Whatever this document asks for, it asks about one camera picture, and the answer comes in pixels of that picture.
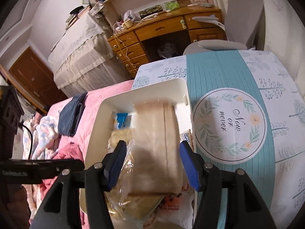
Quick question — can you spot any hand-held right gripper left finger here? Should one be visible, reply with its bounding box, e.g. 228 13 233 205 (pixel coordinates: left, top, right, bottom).
29 140 128 229

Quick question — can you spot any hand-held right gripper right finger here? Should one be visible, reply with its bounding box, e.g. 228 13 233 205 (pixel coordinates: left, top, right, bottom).
179 141 278 229

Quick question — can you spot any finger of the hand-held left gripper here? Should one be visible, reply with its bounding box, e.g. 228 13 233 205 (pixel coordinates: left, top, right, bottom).
36 158 85 179

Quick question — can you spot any clear yellow puffs packet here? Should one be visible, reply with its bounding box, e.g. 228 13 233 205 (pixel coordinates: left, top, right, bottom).
107 127 136 153

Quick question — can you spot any red apple print packet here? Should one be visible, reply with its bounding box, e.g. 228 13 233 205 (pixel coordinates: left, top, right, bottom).
143 184 194 229

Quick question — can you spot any blue white snack packet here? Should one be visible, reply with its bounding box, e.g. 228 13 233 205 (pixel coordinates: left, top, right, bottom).
112 112 132 129

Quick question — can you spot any white plastic storage tray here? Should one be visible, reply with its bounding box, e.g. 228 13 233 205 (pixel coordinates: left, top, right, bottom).
79 77 198 229

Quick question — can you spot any deep pink fleece garment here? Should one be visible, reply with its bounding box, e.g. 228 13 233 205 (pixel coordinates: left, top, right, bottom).
31 142 85 225

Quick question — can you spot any navy folded cloth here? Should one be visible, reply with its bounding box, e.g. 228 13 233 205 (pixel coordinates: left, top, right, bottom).
58 92 88 137

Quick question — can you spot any wooden door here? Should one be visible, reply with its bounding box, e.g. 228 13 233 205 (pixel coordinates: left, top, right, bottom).
8 46 69 115

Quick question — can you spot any lace covered cabinet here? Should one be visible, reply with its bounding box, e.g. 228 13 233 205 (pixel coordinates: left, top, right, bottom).
48 13 124 98

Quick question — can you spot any black bin with bag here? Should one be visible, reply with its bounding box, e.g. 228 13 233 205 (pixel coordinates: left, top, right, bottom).
157 42 177 59

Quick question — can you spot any wooden desk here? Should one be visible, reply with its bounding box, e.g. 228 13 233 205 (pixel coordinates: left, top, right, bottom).
107 0 227 78

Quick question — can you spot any stack of books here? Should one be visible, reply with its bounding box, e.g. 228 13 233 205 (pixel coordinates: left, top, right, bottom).
65 6 91 25

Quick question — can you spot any white plastic bag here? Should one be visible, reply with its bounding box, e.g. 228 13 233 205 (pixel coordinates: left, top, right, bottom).
121 10 141 23

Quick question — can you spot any floral fabric bag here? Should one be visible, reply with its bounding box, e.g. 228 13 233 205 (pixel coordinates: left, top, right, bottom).
90 2 108 17

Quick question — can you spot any black printed box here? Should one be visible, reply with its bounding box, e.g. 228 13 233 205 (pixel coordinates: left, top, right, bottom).
138 5 165 17

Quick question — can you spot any grey office chair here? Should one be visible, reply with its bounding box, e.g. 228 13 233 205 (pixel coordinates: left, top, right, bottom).
183 0 265 55

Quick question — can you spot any green packet on desk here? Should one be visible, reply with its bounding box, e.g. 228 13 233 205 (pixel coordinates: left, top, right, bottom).
163 1 179 12

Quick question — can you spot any black cable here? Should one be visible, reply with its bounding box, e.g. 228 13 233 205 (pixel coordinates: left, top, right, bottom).
22 123 33 160

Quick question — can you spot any white cable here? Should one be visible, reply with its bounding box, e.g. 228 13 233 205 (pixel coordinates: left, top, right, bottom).
114 32 136 74

